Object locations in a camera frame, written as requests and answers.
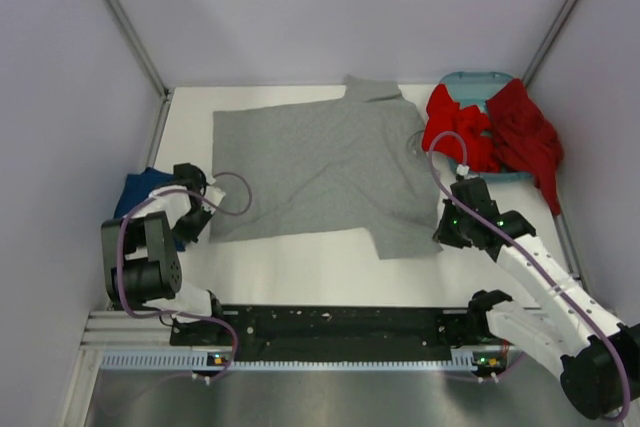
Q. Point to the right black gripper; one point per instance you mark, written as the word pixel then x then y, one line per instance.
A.
pixel 443 234

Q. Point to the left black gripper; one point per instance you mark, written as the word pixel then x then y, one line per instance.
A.
pixel 188 235

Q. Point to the grey t shirt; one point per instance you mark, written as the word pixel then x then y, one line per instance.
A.
pixel 329 165

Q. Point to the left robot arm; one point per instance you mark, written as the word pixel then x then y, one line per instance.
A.
pixel 154 220

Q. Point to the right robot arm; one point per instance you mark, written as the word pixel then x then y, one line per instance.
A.
pixel 591 352

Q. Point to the folded blue t shirt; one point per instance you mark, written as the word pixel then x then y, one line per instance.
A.
pixel 137 187

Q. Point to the dark red t shirt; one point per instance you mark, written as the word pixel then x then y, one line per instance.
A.
pixel 525 140

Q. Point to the teal plastic basket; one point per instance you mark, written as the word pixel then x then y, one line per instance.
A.
pixel 476 88

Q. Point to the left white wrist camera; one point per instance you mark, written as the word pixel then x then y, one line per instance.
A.
pixel 213 193

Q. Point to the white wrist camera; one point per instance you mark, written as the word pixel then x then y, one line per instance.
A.
pixel 213 193
pixel 463 172

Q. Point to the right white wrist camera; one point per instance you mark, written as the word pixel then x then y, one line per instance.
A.
pixel 463 172

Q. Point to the left aluminium corner post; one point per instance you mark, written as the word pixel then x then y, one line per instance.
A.
pixel 136 47

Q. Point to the aluminium corner post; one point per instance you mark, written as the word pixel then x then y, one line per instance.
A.
pixel 551 37
pixel 136 47

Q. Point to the aluminium frame rail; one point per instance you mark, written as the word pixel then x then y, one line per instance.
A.
pixel 125 329

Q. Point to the grey slotted cable duct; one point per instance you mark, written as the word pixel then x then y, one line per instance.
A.
pixel 148 360

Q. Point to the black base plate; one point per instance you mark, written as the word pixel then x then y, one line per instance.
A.
pixel 491 354

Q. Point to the right aluminium corner post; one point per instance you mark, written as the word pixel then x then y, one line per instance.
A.
pixel 551 37

